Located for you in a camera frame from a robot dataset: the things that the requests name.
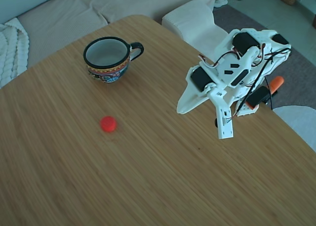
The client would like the red bottle cap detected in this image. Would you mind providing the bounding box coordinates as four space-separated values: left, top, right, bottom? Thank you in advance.
99 115 118 133

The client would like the colourful painted ceramic cup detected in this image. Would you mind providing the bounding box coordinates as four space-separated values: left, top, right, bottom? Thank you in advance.
83 37 145 84

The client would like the white padded footstool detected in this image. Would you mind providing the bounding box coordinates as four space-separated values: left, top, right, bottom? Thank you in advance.
161 0 229 63

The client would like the orange and black clamp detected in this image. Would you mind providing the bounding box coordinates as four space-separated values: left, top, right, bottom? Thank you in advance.
246 76 285 111

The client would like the grey rug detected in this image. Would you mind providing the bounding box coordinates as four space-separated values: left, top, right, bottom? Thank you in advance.
212 4 316 110

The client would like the white chair seat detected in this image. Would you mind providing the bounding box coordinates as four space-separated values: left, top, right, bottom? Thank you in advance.
271 104 316 154

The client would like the beige sofa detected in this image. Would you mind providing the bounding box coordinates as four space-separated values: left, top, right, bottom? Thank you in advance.
0 0 216 71

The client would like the white knitted blanket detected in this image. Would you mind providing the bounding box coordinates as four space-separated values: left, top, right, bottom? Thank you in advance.
0 17 30 89

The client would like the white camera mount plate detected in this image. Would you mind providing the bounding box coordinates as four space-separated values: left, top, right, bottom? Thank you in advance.
209 87 235 139

